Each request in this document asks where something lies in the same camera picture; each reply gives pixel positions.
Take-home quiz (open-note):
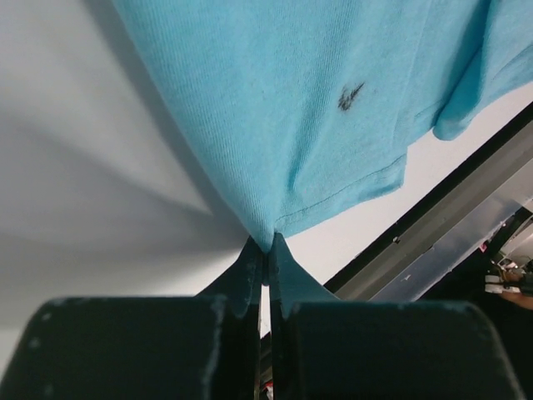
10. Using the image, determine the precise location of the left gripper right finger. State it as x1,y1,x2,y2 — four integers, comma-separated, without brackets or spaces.
268,234,525,399

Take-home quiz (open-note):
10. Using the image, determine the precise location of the aluminium front frame rail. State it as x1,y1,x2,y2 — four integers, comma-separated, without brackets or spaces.
361,182,533,302

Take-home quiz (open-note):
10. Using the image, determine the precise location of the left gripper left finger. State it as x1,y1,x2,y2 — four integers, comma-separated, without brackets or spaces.
1,240,263,399

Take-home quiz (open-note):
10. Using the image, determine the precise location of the light blue t shirt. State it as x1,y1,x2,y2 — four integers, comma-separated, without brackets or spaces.
114,1,532,251

